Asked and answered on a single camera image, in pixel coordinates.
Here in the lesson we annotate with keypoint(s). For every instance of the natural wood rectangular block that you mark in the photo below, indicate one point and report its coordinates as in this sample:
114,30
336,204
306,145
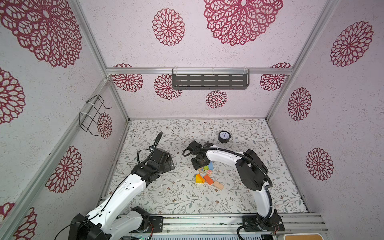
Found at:
218,185

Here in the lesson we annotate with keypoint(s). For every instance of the red-orange wood block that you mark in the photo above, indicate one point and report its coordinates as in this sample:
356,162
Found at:
208,179

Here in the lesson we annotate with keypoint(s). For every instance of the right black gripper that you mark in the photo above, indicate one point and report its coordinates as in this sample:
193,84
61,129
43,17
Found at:
194,166

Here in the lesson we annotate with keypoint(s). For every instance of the black wire wall basket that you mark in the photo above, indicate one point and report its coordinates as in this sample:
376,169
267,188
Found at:
96,121

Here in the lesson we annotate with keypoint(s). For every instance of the orange white box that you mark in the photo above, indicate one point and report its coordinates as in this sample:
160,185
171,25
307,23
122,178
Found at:
301,236

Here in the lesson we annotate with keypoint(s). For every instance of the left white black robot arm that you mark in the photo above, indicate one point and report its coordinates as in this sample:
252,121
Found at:
103,223

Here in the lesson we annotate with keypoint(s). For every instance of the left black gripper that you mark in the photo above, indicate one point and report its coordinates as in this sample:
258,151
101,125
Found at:
167,167

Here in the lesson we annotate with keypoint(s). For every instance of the black round pressure gauge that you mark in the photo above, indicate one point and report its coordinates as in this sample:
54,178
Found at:
224,137

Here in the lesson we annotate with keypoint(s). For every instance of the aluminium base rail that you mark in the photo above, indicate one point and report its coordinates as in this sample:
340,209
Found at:
227,224

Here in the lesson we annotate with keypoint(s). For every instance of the grey slotted wall shelf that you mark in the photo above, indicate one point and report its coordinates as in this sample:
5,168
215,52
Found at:
210,81

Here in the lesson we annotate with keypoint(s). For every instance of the yellow orange triangle block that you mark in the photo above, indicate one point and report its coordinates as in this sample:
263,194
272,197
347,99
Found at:
199,179

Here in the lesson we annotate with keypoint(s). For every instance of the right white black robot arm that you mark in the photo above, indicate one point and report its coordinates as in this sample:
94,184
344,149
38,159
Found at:
254,176

